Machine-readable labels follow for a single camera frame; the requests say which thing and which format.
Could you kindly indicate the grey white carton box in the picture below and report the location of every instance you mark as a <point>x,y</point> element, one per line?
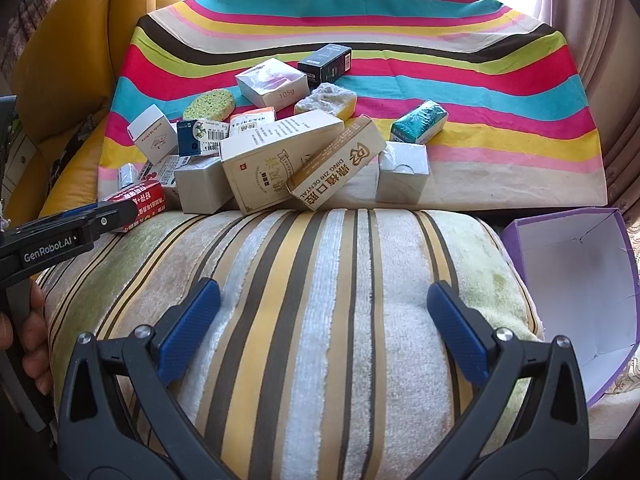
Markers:
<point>202,185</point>

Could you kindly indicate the orange-edged tissue packet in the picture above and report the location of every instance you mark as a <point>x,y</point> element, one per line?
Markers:
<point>252,119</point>

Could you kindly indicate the white box with emblem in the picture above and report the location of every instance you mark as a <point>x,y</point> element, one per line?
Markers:
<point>152,135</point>

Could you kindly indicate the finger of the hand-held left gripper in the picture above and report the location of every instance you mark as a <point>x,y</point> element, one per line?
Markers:
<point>107,220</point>
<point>70,214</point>

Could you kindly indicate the red carton box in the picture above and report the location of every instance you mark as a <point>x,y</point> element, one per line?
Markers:
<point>142,202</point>

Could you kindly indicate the yellow sponge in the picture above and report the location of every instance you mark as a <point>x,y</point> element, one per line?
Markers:
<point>327,100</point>

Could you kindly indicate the purple cardboard box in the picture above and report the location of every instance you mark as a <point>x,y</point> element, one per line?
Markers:
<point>575,285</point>

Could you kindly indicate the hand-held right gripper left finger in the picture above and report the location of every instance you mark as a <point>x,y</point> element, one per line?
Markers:
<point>187,332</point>

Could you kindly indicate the green oval sponge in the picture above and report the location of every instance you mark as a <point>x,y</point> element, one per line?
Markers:
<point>209,105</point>

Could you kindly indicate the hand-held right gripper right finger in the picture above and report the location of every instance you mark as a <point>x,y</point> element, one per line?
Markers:
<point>457,335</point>

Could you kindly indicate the teal green packet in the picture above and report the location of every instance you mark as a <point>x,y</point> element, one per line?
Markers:
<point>420,122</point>

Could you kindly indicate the tall beige carton box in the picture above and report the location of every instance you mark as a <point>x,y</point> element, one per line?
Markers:
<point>265,165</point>

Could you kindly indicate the lace sheer curtain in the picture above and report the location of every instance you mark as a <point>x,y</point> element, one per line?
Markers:
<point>30,15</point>
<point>631,232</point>

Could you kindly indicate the blue white carton box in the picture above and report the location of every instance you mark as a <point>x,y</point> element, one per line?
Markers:
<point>197,137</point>

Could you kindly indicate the black carton box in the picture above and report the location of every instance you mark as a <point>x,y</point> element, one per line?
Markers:
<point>325,62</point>

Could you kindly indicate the person's left hand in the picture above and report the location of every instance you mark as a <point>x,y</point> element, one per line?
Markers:
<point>36,340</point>

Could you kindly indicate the multicolour striped cloth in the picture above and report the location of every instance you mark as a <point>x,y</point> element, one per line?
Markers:
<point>450,75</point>

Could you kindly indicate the dark patterned cloth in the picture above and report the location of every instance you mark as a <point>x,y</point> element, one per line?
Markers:
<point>75,140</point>

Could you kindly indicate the white pink soap box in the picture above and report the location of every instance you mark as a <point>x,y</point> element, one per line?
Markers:
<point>267,85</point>

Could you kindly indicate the small white carton box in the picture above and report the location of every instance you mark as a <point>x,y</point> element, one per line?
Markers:
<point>402,175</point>

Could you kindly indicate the white box with red print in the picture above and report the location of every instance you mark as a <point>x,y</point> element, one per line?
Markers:
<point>162,170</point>

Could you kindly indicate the striped terry towel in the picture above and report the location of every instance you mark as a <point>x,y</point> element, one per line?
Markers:
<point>325,335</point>

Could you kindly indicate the yellow sofa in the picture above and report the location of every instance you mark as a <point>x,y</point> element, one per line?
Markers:
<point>75,35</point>

